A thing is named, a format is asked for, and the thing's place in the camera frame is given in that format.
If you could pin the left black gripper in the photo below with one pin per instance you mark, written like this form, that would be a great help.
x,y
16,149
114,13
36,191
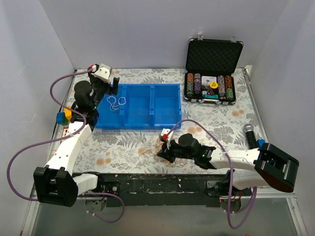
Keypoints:
x,y
108,86

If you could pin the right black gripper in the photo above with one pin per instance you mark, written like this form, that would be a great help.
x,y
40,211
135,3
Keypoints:
x,y
168,150

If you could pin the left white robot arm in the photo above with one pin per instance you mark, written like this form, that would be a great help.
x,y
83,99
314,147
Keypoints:
x,y
54,182

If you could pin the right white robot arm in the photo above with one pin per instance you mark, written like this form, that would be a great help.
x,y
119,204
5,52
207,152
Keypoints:
x,y
262,166

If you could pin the blue three-compartment bin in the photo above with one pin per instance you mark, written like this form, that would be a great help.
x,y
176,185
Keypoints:
x,y
141,106

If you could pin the black base beam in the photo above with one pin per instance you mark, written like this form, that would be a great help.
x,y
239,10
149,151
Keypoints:
x,y
156,189

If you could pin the stacked colourful toy bricks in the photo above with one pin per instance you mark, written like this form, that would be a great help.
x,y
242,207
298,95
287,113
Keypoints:
x,y
64,118

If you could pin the red white toy brick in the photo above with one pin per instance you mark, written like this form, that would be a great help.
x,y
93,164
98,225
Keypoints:
x,y
65,131

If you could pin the floral table mat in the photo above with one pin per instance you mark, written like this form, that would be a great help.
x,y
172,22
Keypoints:
x,y
135,151

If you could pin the black microphone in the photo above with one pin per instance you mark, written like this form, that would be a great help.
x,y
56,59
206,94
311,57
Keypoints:
x,y
248,130

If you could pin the black poker chip case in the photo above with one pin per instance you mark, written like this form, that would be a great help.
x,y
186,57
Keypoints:
x,y
210,65

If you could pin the small blue block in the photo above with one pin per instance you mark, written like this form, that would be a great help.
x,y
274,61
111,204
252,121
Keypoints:
x,y
260,142

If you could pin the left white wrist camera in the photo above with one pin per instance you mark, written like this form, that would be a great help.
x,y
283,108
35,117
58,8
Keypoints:
x,y
103,72

